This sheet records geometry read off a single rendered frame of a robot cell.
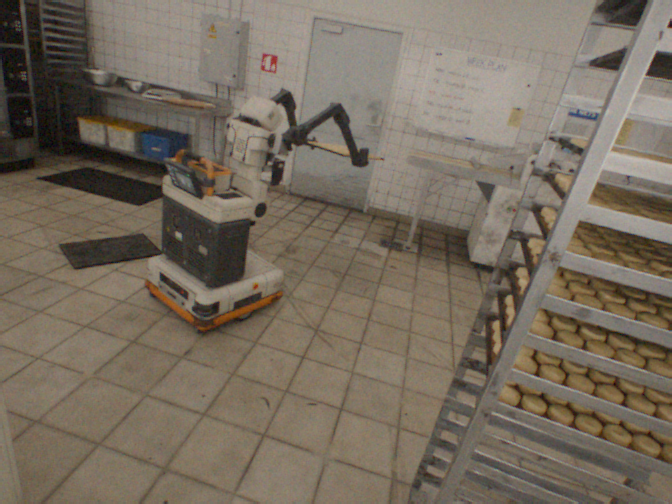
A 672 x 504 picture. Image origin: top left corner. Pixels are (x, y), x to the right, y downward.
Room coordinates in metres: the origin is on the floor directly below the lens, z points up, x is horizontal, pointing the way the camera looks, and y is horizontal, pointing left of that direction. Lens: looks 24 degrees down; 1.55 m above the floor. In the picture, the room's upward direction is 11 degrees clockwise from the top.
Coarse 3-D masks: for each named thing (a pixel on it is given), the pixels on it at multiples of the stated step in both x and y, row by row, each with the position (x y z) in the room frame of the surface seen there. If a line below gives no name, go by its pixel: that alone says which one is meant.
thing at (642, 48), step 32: (640, 32) 0.69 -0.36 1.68; (640, 64) 0.68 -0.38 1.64; (608, 96) 0.71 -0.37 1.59; (608, 128) 0.68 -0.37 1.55; (576, 192) 0.69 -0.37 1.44; (576, 224) 0.68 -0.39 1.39; (544, 256) 0.69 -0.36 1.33; (544, 288) 0.68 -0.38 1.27; (512, 320) 0.71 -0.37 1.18; (512, 352) 0.68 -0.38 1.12; (480, 416) 0.68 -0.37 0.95; (448, 480) 0.69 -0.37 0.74
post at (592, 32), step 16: (592, 32) 1.12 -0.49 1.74; (592, 48) 1.12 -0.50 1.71; (576, 80) 1.12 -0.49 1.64; (560, 96) 1.14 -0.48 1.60; (560, 112) 1.12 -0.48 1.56; (560, 128) 1.12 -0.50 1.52; (544, 144) 1.12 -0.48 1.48; (544, 160) 1.12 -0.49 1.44; (528, 192) 1.12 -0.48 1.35; (512, 224) 1.13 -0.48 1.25; (496, 272) 1.12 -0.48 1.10; (480, 304) 1.14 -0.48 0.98; (464, 352) 1.12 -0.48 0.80; (464, 368) 1.12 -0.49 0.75; (432, 432) 1.13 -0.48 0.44; (432, 448) 1.12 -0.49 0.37; (416, 480) 1.12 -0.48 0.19
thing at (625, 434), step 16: (496, 336) 0.99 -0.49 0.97; (496, 352) 0.92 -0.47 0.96; (512, 384) 0.79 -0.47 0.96; (512, 400) 0.73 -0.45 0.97; (528, 400) 0.74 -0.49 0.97; (544, 400) 0.77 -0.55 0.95; (560, 400) 0.76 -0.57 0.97; (544, 416) 0.72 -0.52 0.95; (560, 416) 0.71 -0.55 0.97; (576, 416) 0.72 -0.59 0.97; (592, 416) 0.73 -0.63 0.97; (608, 416) 0.74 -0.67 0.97; (592, 432) 0.69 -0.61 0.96; (608, 432) 0.69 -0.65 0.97; (624, 432) 0.70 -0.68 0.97; (640, 432) 0.72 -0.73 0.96; (656, 432) 0.72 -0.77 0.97; (640, 448) 0.67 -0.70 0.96; (656, 448) 0.67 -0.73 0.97
